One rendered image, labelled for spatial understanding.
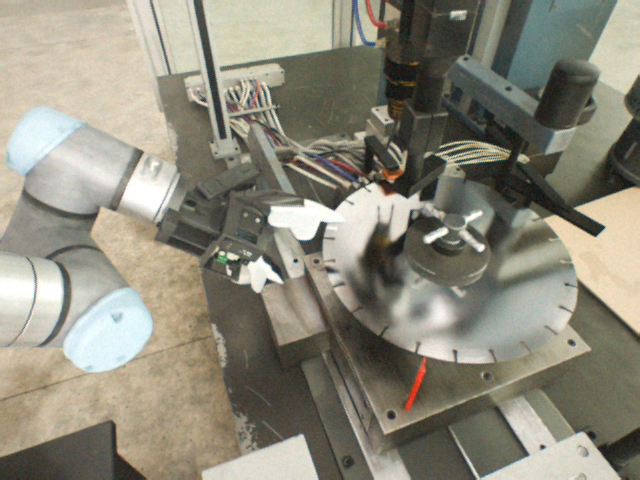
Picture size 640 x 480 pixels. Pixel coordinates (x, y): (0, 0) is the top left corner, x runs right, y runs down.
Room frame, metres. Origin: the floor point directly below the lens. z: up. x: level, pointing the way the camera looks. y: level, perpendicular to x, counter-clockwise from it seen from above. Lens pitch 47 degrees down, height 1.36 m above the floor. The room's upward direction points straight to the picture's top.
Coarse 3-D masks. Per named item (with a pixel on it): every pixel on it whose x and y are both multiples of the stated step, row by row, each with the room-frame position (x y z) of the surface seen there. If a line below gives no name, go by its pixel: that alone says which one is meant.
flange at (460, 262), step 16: (416, 224) 0.41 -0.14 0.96; (432, 224) 0.41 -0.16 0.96; (416, 240) 0.38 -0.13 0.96; (480, 240) 0.38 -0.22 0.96; (416, 256) 0.35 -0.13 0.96; (432, 256) 0.35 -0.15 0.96; (448, 256) 0.35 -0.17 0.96; (464, 256) 0.35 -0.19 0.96; (480, 256) 0.35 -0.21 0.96; (432, 272) 0.33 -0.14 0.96; (448, 272) 0.33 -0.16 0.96; (464, 272) 0.33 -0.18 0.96; (480, 272) 0.33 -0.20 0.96
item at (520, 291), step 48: (384, 192) 0.49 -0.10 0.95; (480, 192) 0.49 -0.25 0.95; (336, 240) 0.39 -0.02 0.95; (384, 240) 0.39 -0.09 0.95; (528, 240) 0.39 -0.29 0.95; (336, 288) 0.31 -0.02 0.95; (384, 288) 0.31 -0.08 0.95; (432, 288) 0.31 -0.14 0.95; (480, 288) 0.31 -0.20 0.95; (528, 288) 0.31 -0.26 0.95; (576, 288) 0.31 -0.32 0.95; (384, 336) 0.24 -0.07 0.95; (432, 336) 0.24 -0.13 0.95; (480, 336) 0.24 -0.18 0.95; (528, 336) 0.24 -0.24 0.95
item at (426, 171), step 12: (456, 12) 0.40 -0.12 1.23; (408, 156) 0.43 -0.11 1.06; (420, 156) 0.42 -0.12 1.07; (432, 156) 0.48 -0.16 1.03; (408, 168) 0.43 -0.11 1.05; (420, 168) 0.42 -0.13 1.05; (432, 168) 0.45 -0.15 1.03; (444, 168) 0.47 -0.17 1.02; (396, 180) 0.43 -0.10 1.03; (408, 180) 0.42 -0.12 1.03; (420, 180) 0.43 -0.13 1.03; (432, 180) 0.45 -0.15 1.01; (396, 192) 0.42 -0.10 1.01; (408, 192) 0.41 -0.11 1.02; (432, 192) 0.45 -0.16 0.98
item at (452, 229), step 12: (432, 204) 0.41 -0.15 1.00; (444, 216) 0.39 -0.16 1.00; (456, 216) 0.38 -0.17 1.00; (468, 216) 0.39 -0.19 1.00; (444, 228) 0.36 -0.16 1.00; (456, 228) 0.36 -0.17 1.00; (432, 240) 0.35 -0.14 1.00; (444, 240) 0.36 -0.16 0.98; (456, 240) 0.36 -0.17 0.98; (468, 240) 0.35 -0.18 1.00
